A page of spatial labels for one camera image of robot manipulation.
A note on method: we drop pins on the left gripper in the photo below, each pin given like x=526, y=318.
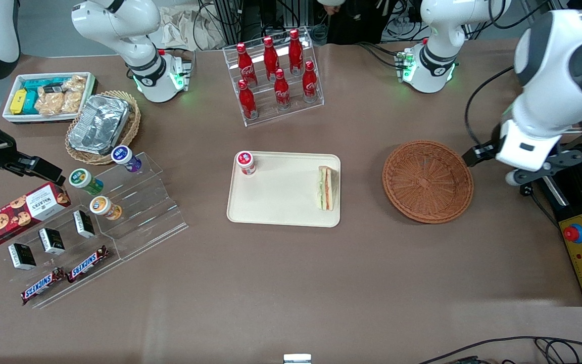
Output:
x=479, y=153

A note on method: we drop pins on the triangular sandwich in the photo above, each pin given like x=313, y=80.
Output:
x=327, y=189

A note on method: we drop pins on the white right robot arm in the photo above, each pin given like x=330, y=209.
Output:
x=144, y=65

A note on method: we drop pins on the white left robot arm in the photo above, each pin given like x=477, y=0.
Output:
x=564, y=65

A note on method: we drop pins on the round brown wicker basket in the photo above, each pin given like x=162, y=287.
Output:
x=427, y=182

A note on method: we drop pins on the aluminium foil tray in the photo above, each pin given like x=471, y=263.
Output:
x=99, y=124

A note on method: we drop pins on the tan oval wicker basket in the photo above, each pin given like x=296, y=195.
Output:
x=132, y=126

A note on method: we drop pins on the beige plastic tray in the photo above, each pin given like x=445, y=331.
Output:
x=281, y=197

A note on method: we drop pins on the black machine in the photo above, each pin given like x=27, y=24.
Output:
x=574, y=202

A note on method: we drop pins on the red Walkers cookie box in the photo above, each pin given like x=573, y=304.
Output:
x=20, y=215

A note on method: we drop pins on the red emergency stop button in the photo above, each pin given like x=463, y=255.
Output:
x=574, y=233

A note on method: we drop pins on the small black box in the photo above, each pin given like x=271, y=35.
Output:
x=21, y=256
x=84, y=224
x=51, y=241

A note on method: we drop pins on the white plastic bin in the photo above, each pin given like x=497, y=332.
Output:
x=13, y=119

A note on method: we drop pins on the yellow snack box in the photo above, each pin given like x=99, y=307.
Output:
x=18, y=101

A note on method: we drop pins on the green yogurt cup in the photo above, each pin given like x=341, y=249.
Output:
x=85, y=181

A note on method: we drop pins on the clear bag of crackers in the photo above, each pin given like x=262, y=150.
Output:
x=74, y=96
x=49, y=103

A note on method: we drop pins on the Snickers chocolate bar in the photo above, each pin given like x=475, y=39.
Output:
x=42, y=286
x=87, y=264

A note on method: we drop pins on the teal snack box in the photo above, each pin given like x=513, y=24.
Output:
x=33, y=86

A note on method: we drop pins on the orange yogurt cup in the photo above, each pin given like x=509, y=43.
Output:
x=105, y=207

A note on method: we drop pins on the clear acrylic stepped stand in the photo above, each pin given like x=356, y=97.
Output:
x=154, y=212
x=99, y=253

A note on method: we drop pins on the purple yogurt cup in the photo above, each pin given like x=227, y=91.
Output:
x=125, y=157

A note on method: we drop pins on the red cola bottle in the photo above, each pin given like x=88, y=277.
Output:
x=309, y=83
x=282, y=91
x=245, y=63
x=271, y=58
x=246, y=101
x=296, y=50

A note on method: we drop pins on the beige crumpled bag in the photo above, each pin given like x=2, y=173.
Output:
x=185, y=30

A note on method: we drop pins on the red lid yogurt cup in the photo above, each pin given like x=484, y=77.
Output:
x=245, y=163

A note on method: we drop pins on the clear acrylic bottle rack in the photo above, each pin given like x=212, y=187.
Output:
x=265, y=116

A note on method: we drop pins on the small white block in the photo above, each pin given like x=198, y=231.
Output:
x=297, y=359

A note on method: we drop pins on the dark background equipment rack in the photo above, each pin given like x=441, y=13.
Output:
x=250, y=20

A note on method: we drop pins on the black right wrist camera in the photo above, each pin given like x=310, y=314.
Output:
x=38, y=169

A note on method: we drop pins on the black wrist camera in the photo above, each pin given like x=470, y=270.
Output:
x=38, y=169
x=480, y=156

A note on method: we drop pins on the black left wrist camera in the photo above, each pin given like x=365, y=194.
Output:
x=480, y=156

